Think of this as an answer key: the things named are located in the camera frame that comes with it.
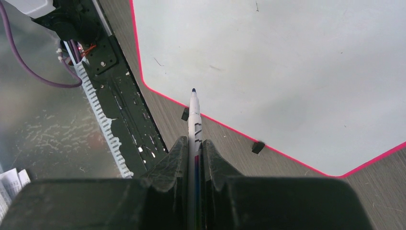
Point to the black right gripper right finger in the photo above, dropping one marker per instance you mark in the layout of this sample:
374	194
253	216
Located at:
238	202

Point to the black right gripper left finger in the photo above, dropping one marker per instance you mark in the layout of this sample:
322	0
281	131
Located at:
155	201

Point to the white marker pen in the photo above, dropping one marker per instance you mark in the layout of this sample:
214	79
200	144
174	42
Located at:
195	145

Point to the pink-framed whiteboard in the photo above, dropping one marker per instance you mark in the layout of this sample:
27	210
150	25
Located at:
322	82

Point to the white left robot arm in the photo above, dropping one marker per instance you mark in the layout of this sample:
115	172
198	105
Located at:
33	8

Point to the black whiteboard stand clip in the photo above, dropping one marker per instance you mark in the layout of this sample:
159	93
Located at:
185	114
257	147

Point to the white paper sheets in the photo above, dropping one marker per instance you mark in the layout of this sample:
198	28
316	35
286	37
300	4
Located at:
11	183

